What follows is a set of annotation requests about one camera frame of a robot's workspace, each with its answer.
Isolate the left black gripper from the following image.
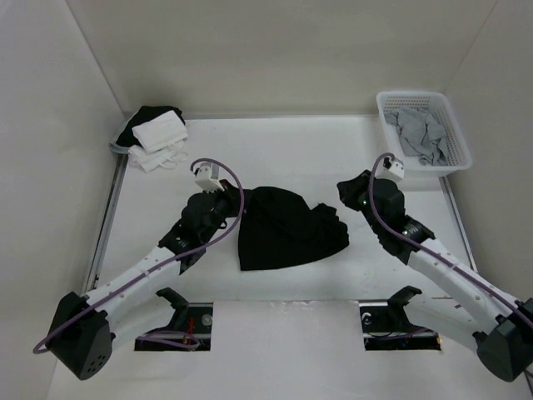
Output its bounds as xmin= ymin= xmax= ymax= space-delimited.
xmin=201 ymin=179 xmax=252 ymax=243

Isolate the black tank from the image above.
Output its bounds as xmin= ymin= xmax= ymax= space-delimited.
xmin=110 ymin=106 xmax=186 ymax=153
xmin=237 ymin=187 xmax=350 ymax=272

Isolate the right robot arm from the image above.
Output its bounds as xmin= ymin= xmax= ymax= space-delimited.
xmin=336 ymin=170 xmax=532 ymax=383

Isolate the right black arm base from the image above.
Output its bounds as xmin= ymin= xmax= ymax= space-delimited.
xmin=359 ymin=286 xmax=441 ymax=351

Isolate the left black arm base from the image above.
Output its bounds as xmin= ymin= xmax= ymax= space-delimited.
xmin=134 ymin=288 xmax=214 ymax=352

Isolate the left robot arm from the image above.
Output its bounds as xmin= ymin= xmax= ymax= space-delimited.
xmin=41 ymin=179 xmax=245 ymax=381

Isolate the lower folded white tank top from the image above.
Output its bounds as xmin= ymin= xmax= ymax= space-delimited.
xmin=128 ymin=140 xmax=188 ymax=173

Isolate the folded white tank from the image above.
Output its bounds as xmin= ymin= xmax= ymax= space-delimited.
xmin=132 ymin=111 xmax=188 ymax=153
xmin=128 ymin=140 xmax=188 ymax=173

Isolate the grey tank top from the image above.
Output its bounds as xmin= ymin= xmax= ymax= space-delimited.
xmin=384 ymin=107 xmax=449 ymax=167

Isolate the upper folded white tank top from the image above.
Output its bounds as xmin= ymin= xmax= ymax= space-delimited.
xmin=132 ymin=111 xmax=188 ymax=153

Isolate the folded black tank top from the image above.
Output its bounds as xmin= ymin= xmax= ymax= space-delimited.
xmin=110 ymin=106 xmax=186 ymax=153

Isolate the white plastic basket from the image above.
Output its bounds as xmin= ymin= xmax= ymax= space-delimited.
xmin=376 ymin=91 xmax=472 ymax=178

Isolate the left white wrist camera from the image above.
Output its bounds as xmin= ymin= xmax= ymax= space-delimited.
xmin=195 ymin=162 xmax=223 ymax=193

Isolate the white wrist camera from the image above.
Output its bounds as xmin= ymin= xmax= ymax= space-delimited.
xmin=379 ymin=157 xmax=405 ymax=183
xmin=195 ymin=162 xmax=223 ymax=193

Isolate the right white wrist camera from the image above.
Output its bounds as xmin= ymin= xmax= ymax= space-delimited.
xmin=379 ymin=157 xmax=405 ymax=183

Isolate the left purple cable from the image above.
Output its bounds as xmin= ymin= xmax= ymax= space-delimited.
xmin=32 ymin=157 xmax=245 ymax=355

